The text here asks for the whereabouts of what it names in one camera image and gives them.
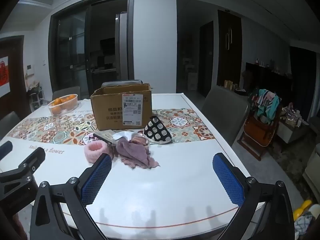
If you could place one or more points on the mauve fluffy towel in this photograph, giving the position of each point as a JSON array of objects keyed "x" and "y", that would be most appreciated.
[{"x": 134, "y": 155}]

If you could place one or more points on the grey chair right side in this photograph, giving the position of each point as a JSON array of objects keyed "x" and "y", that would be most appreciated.
[{"x": 226, "y": 111}]

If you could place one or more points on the grey fabric pouch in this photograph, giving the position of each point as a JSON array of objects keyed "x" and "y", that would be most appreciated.
[{"x": 106, "y": 137}]

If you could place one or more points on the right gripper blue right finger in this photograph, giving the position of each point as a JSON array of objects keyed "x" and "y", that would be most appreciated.
[{"x": 276, "y": 218}]

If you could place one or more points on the black white patterned mitt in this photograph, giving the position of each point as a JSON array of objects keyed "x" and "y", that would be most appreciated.
[{"x": 156, "y": 132}]

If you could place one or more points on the black sliding glass door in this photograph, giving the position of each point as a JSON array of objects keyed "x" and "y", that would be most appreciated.
[{"x": 90, "y": 43}]

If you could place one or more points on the white basket of oranges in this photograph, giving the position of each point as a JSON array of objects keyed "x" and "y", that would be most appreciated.
[{"x": 63, "y": 105}]

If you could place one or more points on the wooden high chair with clothes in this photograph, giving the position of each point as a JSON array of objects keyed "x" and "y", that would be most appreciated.
[{"x": 262, "y": 122}]

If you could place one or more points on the pink striped cloth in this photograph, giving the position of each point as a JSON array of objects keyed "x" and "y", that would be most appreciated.
[{"x": 139, "y": 140}]

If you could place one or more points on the brown cardboard box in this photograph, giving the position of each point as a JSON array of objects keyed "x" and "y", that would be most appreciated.
[{"x": 121, "y": 109}]

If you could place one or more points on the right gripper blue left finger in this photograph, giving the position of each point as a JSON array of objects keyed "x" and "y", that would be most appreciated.
[{"x": 59, "y": 211}]

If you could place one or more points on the fluffy pink headband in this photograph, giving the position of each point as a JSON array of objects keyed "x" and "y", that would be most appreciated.
[{"x": 93, "y": 150}]

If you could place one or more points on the grey chair far left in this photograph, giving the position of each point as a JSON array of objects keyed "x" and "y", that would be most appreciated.
[{"x": 66, "y": 91}]

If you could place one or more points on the grey chair behind box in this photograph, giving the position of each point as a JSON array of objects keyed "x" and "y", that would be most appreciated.
[{"x": 128, "y": 85}]

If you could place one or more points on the white cleaning cloth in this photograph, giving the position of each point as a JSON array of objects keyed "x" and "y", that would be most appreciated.
[{"x": 126, "y": 134}]

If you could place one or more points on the grey chair left edge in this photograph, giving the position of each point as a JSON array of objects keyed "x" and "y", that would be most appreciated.
[{"x": 8, "y": 123}]

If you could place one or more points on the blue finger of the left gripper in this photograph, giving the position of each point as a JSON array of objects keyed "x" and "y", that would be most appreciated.
[
  {"x": 31, "y": 163},
  {"x": 5, "y": 149}
]

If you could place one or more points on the red fu door poster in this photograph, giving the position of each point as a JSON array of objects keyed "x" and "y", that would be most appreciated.
[{"x": 4, "y": 76}]

